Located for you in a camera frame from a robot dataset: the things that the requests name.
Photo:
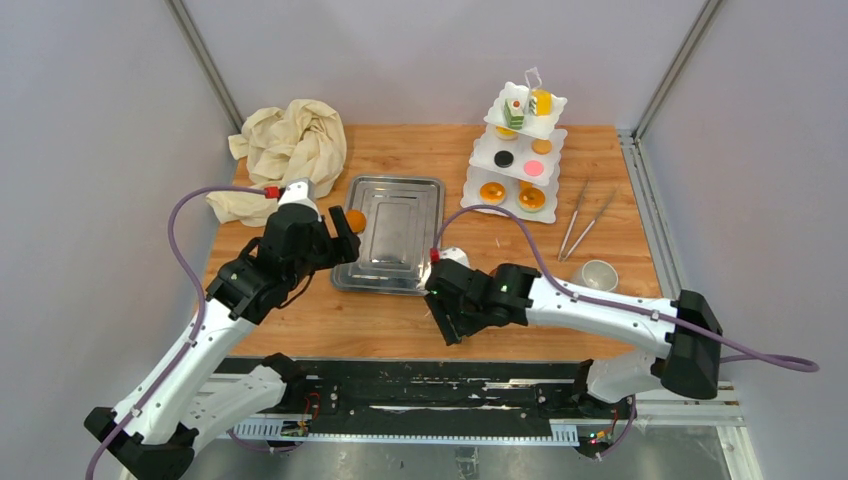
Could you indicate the white and metal tongs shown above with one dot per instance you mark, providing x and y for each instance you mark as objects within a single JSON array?
[{"x": 582, "y": 221}]

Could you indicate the pink sandwich cookie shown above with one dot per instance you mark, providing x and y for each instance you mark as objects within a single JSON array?
[{"x": 533, "y": 168}]

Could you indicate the white ceramic mug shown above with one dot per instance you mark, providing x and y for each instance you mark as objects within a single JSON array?
[{"x": 596, "y": 274}]

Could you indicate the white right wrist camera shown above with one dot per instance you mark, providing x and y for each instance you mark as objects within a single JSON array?
[{"x": 455, "y": 254}]

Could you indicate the yellow round biscuit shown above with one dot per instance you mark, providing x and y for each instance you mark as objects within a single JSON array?
[{"x": 541, "y": 147}]

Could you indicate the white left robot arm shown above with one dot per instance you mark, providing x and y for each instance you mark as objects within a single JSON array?
[{"x": 158, "y": 429}]

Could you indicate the yellow cake slice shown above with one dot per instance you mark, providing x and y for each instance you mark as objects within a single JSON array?
[{"x": 540, "y": 102}]

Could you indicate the white three-tier dessert stand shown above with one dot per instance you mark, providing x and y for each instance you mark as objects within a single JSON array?
[{"x": 515, "y": 164}]

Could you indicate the yellow glazed donut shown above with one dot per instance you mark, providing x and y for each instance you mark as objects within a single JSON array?
[{"x": 506, "y": 134}]

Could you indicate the stainless steel tray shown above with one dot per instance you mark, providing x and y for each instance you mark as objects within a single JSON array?
[{"x": 402, "y": 215}]

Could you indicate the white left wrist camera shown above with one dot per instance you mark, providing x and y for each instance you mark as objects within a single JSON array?
[{"x": 300, "y": 192}]

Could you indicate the orange topped tart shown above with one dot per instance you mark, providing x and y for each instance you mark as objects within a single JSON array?
[
  {"x": 531, "y": 200},
  {"x": 492, "y": 193}
]

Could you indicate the black sandwich cookie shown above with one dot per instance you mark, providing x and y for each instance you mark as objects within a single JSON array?
[{"x": 503, "y": 159}]

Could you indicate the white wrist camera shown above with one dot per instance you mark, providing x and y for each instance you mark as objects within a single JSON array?
[
  {"x": 300, "y": 192},
  {"x": 455, "y": 254}
]

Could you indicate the orange ball fruit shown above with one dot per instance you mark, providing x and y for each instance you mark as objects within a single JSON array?
[{"x": 356, "y": 221}]

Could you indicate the cream crumpled cloth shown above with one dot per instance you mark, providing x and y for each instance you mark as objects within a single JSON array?
[{"x": 306, "y": 139}]

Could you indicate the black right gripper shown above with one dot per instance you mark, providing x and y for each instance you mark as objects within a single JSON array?
[{"x": 440, "y": 311}]

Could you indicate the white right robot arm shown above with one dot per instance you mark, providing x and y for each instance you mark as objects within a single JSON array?
[{"x": 676, "y": 342}]

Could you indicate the green layered cake slice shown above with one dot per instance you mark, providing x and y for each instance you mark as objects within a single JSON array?
[{"x": 514, "y": 115}]

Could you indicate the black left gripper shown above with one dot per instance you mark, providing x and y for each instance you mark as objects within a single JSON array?
[{"x": 342, "y": 247}]

